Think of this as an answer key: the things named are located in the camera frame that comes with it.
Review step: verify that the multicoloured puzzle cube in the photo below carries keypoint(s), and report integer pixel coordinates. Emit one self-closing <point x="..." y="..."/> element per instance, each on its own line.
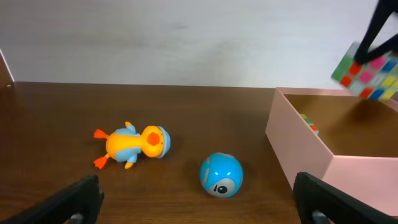
<point x="310" y="123"/>
<point x="375" y="80"/>

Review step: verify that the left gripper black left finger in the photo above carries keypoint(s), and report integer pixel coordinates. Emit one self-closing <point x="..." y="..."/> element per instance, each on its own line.
<point x="79" y="202"/>

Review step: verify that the blue ball toy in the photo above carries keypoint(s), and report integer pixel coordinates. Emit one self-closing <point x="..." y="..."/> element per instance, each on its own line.
<point x="221" y="175"/>

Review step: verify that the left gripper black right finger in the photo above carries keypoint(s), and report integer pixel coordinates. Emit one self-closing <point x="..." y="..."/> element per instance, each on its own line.
<point x="319" y="202"/>

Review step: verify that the open beige cardboard box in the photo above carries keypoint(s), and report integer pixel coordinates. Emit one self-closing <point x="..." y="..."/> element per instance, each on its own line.
<point x="355" y="150"/>

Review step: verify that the orange and blue duck toy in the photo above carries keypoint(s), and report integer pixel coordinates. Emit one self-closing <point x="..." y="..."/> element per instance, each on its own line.
<point x="125" y="144"/>

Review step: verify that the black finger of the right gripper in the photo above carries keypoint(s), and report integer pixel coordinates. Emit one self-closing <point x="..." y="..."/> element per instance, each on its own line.
<point x="382" y="12"/>
<point x="373" y="53"/>

